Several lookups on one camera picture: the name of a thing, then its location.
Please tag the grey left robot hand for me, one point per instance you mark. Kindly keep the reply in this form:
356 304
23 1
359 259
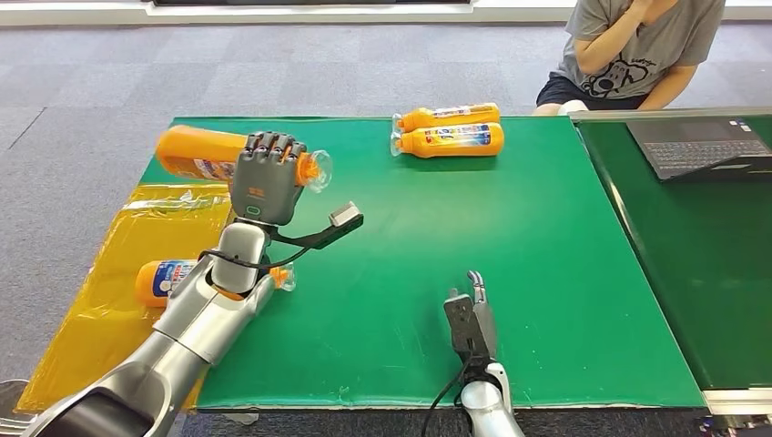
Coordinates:
265 181

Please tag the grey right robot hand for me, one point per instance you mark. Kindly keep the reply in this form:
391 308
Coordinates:
486 332

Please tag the orange detergent bottle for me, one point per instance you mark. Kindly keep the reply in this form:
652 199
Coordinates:
452 114
193 151
464 140
157 283

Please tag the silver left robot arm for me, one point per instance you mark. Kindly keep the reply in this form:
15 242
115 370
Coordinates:
181 338

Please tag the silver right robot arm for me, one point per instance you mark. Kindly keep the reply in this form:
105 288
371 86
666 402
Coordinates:
488 410

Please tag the yellow taped flat cardboard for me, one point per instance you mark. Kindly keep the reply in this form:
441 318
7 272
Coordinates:
90 326

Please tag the green mat under laptop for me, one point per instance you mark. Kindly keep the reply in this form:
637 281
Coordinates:
712 271

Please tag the dark grey laptop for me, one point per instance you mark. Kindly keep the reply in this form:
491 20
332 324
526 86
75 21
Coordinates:
699 151

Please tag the round metal stand base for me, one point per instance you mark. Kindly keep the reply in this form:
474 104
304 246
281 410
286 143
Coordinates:
9 404

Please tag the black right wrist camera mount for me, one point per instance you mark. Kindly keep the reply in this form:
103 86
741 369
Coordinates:
459 326

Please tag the black left camera bracket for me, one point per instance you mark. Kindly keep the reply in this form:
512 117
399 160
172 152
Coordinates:
313 238

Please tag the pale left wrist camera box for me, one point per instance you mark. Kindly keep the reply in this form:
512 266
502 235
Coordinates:
345 215

